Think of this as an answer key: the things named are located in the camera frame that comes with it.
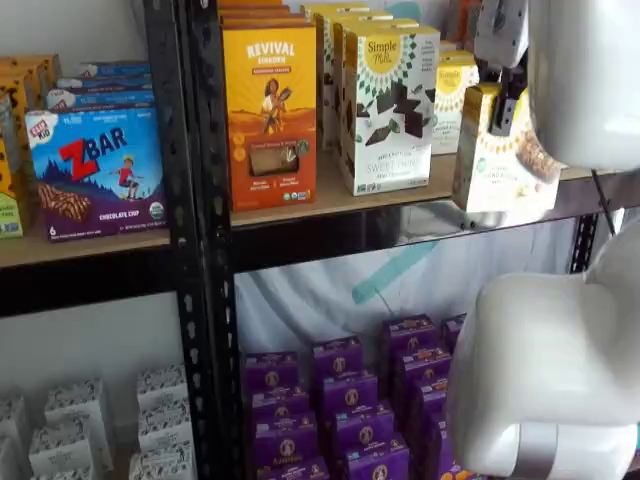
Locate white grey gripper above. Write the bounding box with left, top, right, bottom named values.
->
left=473, top=0, right=530, bottom=137

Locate tall Simple Mills sweet thins box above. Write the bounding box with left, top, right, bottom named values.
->
left=331, top=17, right=421, bottom=166
left=301, top=1, right=371, bottom=21
left=313, top=9, right=395, bottom=151
left=343, top=24, right=442, bottom=197

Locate orange Revival cracker box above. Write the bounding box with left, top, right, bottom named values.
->
left=216, top=0, right=291, bottom=10
left=221, top=23, right=318, bottom=212
left=219, top=15, right=310, bottom=27
left=218, top=7, right=305, bottom=18

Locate purple Annie's snack box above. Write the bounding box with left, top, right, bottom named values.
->
left=440, top=313, right=470, bottom=354
left=391, top=346, right=454, bottom=416
left=379, top=313, right=440, bottom=391
left=405, top=376, right=452, bottom=441
left=246, top=386, right=312, bottom=426
left=311, top=336, right=365, bottom=385
left=256, top=456, right=330, bottom=480
left=251, top=413, right=320, bottom=467
left=423, top=413, right=487, bottom=480
left=241, top=351, right=300, bottom=397
left=326, top=401, right=397, bottom=452
left=343, top=433, right=412, bottom=480
left=318, top=371, right=380, bottom=421

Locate blue Clif Kid ZBar box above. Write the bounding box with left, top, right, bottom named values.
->
left=45, top=88, right=155, bottom=110
left=23, top=106, right=167, bottom=243
left=75, top=59, right=152, bottom=78
left=54, top=74, right=153, bottom=92

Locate white black patterned box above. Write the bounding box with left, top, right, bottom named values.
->
left=27, top=418, right=104, bottom=474
left=136, top=363, right=190, bottom=407
left=43, top=378, right=115, bottom=471
left=136, top=399, right=195, bottom=451
left=29, top=464, right=97, bottom=480
left=0, top=395, right=29, bottom=444
left=128, top=443, right=197, bottom=480

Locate yellow chocolate chip cookie box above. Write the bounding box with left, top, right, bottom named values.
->
left=0, top=77, right=32, bottom=151
left=0, top=53, right=63, bottom=114

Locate yellow green snack box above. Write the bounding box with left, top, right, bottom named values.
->
left=0, top=137, right=26, bottom=240

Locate teal tape strip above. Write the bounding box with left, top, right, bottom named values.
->
left=351, top=241, right=442, bottom=307

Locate white backdrop sheet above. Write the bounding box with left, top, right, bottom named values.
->
left=233, top=214, right=576, bottom=361

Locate black metal shelving unit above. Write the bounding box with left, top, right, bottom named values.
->
left=185, top=0, right=640, bottom=480
left=0, top=0, right=194, bottom=480

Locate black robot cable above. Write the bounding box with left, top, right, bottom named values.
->
left=591, top=168, right=617, bottom=237

